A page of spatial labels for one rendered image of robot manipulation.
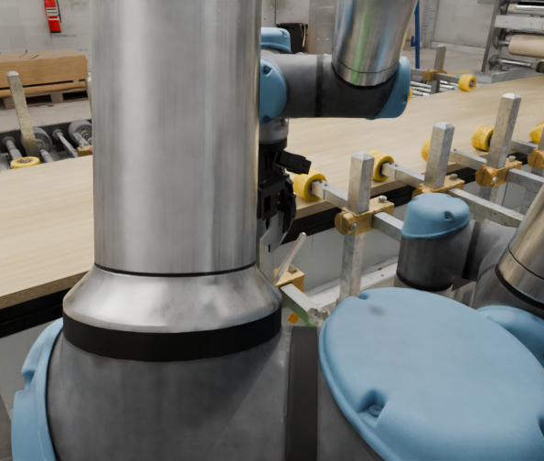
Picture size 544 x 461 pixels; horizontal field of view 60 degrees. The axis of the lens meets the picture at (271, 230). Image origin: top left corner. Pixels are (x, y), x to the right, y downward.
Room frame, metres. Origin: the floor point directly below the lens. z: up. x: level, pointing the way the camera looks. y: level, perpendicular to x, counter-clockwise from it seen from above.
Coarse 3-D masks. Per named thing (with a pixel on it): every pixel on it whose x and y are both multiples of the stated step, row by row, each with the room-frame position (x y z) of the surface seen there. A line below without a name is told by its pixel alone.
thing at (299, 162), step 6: (282, 150) 0.71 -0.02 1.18; (282, 156) 0.71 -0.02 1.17; (288, 156) 0.72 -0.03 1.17; (294, 156) 0.74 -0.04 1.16; (300, 156) 0.75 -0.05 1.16; (276, 162) 0.70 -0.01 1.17; (282, 162) 0.71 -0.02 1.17; (288, 162) 0.72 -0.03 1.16; (294, 162) 0.74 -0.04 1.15; (300, 162) 0.75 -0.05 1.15; (306, 162) 0.77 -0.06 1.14; (288, 168) 0.76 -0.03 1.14; (294, 168) 0.74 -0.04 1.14; (300, 168) 0.75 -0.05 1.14; (306, 168) 0.77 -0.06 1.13; (294, 174) 0.77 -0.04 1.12; (300, 174) 0.77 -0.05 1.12; (306, 174) 0.77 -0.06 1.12
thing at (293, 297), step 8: (280, 288) 0.79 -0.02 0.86; (288, 288) 0.79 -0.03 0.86; (296, 288) 0.79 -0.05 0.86; (288, 296) 0.77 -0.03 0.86; (296, 296) 0.76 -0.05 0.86; (304, 296) 0.76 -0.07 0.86; (288, 304) 0.77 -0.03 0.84; (296, 304) 0.74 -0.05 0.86; (304, 304) 0.74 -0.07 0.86; (312, 304) 0.74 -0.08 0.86; (296, 312) 0.74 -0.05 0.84; (304, 312) 0.72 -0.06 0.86; (304, 320) 0.72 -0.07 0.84
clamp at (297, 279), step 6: (276, 270) 0.84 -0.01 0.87; (282, 276) 0.82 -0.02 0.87; (288, 276) 0.82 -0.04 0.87; (294, 276) 0.82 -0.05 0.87; (300, 276) 0.82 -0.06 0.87; (282, 282) 0.80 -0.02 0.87; (288, 282) 0.81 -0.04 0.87; (294, 282) 0.81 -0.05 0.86; (300, 282) 0.82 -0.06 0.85; (300, 288) 0.82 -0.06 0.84
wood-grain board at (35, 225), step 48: (432, 96) 2.37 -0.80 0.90; (480, 96) 2.37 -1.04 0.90; (528, 96) 2.37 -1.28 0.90; (288, 144) 1.61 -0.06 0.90; (336, 144) 1.61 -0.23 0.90; (384, 144) 1.61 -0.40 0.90; (0, 192) 1.19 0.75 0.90; (48, 192) 1.19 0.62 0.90; (0, 240) 0.92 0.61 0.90; (48, 240) 0.92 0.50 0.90; (0, 288) 0.73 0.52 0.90; (48, 288) 0.75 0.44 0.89
